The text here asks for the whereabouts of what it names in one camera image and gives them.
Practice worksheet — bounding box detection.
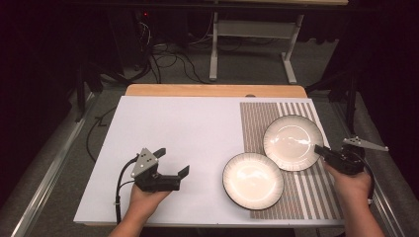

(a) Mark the black computer case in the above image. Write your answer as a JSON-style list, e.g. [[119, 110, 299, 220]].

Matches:
[[108, 9, 151, 72]]

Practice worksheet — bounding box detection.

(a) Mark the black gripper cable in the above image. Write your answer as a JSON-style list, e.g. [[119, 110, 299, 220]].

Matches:
[[357, 152, 377, 204], [114, 156, 139, 225]]

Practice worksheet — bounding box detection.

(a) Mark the black floor cable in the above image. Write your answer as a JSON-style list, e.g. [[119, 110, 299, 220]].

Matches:
[[86, 106, 118, 163]]

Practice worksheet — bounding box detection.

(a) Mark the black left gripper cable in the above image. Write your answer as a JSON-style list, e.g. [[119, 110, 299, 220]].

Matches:
[[114, 156, 139, 225]]

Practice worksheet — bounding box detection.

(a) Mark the person's left hand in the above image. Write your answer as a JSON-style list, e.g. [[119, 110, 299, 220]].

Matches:
[[127, 184, 173, 225]]

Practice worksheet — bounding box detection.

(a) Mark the white frame desk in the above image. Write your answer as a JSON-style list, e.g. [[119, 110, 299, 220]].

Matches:
[[209, 0, 350, 85]]

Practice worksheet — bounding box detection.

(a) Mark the person's right hand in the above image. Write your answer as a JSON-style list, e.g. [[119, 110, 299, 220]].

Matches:
[[323, 161, 374, 206]]

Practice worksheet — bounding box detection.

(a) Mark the white board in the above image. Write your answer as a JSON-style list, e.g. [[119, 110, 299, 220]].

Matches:
[[72, 96, 347, 228]]

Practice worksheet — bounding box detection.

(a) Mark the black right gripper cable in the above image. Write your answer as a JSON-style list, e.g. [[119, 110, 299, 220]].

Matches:
[[357, 152, 377, 204]]

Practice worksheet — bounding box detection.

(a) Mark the wooden table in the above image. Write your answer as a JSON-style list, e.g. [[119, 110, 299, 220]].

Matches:
[[125, 83, 308, 99]]

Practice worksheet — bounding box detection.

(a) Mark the striped brown white placemat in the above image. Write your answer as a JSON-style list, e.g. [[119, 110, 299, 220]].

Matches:
[[239, 102, 344, 221]]

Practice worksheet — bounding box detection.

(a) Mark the white plate with dark rim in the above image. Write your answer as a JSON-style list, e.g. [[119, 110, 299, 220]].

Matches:
[[222, 152, 285, 211], [262, 114, 325, 173]]

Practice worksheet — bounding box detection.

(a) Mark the black stand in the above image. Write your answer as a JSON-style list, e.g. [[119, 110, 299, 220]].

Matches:
[[305, 70, 360, 135], [73, 63, 103, 123]]

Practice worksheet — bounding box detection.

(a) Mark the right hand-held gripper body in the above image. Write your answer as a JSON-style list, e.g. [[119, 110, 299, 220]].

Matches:
[[324, 136, 389, 176]]

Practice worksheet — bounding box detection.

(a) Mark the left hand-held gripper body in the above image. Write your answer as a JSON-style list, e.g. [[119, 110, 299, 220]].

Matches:
[[130, 147, 182, 194]]

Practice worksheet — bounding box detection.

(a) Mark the metal floor rail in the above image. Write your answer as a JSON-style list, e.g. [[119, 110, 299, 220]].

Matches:
[[11, 92, 97, 237], [329, 102, 398, 237]]

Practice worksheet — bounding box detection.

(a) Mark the tangle of black cables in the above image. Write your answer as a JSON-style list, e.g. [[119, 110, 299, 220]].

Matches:
[[132, 19, 211, 85]]

